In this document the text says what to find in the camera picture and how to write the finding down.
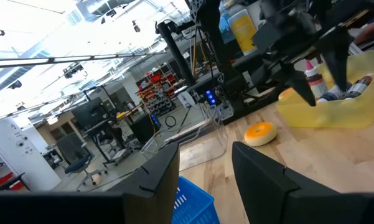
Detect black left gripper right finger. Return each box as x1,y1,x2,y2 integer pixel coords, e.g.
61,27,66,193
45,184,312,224
231,141,374,224

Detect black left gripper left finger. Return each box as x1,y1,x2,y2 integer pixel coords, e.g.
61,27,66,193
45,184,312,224
0,142,180,224

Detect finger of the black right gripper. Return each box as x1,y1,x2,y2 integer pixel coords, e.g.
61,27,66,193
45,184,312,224
319,27,355,92
269,62,317,107

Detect orange toy donut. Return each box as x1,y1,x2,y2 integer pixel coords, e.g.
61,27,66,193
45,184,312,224
278,87,299,101
244,121,278,147

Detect red food colouring bottle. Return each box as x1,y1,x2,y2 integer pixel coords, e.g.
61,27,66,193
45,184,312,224
304,60,329,100

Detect purple food colouring bottle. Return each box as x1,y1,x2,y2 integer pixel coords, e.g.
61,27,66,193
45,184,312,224
316,82,353,103

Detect black food colouring bottle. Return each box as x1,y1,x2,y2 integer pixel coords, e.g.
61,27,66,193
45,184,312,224
342,73,374,100

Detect blue plastic basket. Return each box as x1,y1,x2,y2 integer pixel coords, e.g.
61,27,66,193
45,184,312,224
171,175,221,224

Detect yellow bottle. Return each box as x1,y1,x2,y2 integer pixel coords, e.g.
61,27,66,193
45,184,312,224
228,9,258,56

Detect yellow translucent tray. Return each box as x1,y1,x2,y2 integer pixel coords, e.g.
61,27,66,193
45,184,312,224
276,46,374,129

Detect black computer tower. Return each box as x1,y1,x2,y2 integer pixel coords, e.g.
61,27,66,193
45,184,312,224
130,113,161,144

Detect clear plastic container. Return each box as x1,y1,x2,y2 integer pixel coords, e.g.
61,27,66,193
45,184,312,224
139,105,230,172

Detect dark office chair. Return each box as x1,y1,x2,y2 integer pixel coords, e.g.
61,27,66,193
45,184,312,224
56,132,108,191

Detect black controller box blue lights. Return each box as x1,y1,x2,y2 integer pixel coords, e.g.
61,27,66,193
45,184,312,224
186,79,225,108

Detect black desk monitor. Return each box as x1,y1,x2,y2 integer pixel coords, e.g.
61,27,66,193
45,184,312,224
71,96,113,131

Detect shelf with red bins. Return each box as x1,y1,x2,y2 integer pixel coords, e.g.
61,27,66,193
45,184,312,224
136,73,179,118

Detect black pole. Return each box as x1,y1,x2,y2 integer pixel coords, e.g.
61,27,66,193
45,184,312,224
155,20,197,87

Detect white cabinet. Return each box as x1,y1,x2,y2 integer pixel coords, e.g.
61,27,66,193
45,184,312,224
0,116,62,192

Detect black metal rig frame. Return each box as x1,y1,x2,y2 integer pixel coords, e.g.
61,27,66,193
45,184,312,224
186,0,287,125

